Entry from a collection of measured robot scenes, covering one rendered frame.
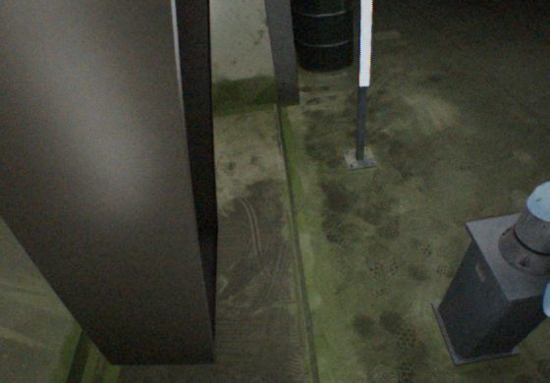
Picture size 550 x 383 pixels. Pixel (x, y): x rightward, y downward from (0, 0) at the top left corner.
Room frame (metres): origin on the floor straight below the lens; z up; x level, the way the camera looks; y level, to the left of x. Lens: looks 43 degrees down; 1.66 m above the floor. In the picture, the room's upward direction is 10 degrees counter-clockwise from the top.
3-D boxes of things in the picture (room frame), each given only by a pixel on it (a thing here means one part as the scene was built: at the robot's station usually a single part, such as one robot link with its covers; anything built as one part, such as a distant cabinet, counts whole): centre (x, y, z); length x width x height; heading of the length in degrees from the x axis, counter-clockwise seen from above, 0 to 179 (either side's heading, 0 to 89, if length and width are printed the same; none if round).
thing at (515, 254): (0.51, -0.79, 0.69); 0.19 x 0.19 x 0.10
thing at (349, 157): (1.78, -0.60, 0.01); 0.20 x 0.20 x 0.01; 87
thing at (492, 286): (0.51, -0.79, 0.32); 0.31 x 0.31 x 0.64; 87
